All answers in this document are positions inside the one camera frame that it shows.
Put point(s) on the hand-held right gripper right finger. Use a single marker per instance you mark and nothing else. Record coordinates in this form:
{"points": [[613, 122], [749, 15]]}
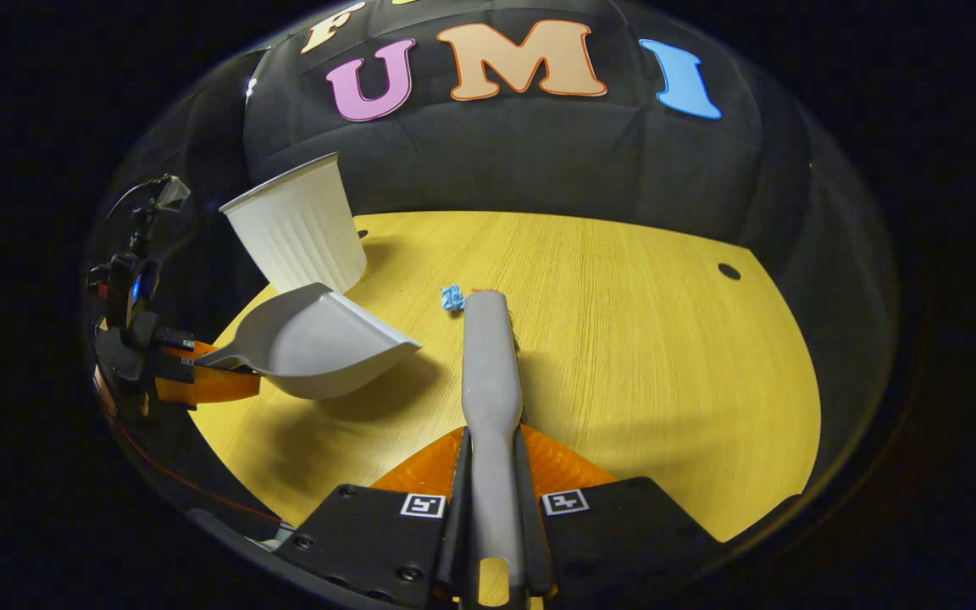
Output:
{"points": [[535, 534]]}

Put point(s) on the grey plastic dustpan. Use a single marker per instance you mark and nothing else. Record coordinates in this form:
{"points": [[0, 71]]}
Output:
{"points": [[318, 343]]}

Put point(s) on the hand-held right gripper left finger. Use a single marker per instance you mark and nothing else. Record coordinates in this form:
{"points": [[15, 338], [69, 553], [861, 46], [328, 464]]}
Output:
{"points": [[457, 534]]}

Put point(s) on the black backdrop cloth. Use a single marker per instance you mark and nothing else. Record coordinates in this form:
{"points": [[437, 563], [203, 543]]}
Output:
{"points": [[539, 161]]}

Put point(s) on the white ribbed garbage bin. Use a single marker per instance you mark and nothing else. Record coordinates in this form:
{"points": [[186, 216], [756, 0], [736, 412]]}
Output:
{"points": [[302, 229]]}

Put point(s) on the blue paper trash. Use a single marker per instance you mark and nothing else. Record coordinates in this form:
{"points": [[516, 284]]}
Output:
{"points": [[452, 298]]}

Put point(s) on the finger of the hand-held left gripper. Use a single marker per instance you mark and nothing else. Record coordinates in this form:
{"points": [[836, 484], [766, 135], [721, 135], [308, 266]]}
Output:
{"points": [[200, 385]]}

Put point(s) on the small grey broom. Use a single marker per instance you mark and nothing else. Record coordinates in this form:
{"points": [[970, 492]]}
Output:
{"points": [[492, 381]]}

